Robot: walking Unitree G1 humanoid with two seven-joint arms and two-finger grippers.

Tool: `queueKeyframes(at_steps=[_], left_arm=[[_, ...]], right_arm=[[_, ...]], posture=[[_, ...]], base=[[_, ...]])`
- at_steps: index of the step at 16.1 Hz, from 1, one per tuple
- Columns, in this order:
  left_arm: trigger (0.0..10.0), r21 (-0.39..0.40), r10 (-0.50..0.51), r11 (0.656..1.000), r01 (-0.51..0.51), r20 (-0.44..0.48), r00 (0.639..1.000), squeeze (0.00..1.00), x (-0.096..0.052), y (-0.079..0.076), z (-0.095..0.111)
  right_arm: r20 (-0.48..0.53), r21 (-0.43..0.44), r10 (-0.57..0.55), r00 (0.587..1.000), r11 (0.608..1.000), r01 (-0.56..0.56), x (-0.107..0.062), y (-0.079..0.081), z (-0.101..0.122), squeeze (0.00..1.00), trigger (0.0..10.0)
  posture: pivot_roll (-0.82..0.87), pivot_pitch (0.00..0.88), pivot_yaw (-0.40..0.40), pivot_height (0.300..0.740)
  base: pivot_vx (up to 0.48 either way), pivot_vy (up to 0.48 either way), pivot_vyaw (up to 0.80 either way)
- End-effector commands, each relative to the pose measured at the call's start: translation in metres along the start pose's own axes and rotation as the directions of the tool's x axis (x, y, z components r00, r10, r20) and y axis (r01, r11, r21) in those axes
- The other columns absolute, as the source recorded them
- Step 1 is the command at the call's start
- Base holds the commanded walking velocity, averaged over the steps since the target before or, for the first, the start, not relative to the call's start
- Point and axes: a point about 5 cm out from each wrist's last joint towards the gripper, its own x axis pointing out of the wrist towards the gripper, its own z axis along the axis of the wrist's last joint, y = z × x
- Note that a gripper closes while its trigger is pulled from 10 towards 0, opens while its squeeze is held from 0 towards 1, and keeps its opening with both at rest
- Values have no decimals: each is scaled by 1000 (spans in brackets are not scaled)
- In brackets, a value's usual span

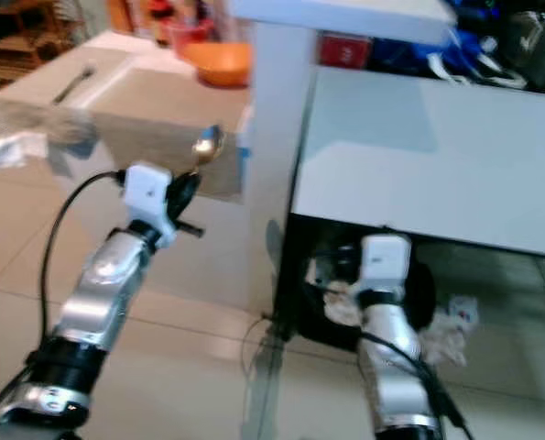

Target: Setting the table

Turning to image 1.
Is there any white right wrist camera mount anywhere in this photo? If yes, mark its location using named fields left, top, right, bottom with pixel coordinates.
left=358, top=233, right=413, bottom=305

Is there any metal fork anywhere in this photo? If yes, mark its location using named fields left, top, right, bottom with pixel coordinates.
left=53, top=64, right=98, bottom=105

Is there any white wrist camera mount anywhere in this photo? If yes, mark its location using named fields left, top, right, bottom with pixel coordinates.
left=358, top=233, right=413, bottom=305
left=123, top=162, right=175, bottom=248

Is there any white column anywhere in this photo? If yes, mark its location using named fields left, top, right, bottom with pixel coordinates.
left=246, top=20, right=321, bottom=317

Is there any beige table cloth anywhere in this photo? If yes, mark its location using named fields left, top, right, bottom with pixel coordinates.
left=0, top=57, right=253, bottom=203

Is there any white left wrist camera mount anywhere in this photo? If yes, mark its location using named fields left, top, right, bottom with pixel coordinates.
left=123, top=162, right=175, bottom=248

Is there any crumpled white printed bag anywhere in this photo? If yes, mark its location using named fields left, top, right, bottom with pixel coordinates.
left=307, top=255, right=482, bottom=369

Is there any orange bowl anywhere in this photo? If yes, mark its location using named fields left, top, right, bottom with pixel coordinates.
left=184, top=40, right=253, bottom=89

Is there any metal spoon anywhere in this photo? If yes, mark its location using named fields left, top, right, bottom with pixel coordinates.
left=191, top=125, right=226, bottom=173

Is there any blue bag with white straps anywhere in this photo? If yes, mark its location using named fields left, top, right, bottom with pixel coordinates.
left=362, top=0, right=531, bottom=89

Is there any red cup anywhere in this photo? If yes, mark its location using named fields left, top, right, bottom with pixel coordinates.
left=166, top=16, right=220, bottom=58

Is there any wooden shelf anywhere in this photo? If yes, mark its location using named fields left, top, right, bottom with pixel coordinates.
left=0, top=0, right=73, bottom=94

